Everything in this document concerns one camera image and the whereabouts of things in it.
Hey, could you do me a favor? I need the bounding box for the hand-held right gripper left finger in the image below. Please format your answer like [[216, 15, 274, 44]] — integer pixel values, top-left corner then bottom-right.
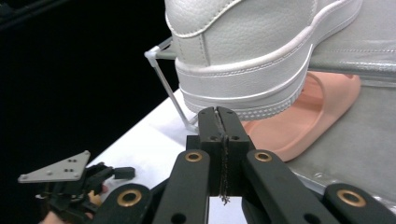
[[186, 105, 226, 198]]

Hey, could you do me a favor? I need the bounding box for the pink rubber slipper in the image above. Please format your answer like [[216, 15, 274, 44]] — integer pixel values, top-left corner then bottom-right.
[[241, 70, 362, 162]]

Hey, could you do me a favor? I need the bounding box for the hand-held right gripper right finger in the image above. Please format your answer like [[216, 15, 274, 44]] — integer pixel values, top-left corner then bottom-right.
[[218, 106, 256, 198]]

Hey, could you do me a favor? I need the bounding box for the white leather sneaker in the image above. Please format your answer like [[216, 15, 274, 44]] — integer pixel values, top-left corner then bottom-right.
[[163, 0, 364, 122]]

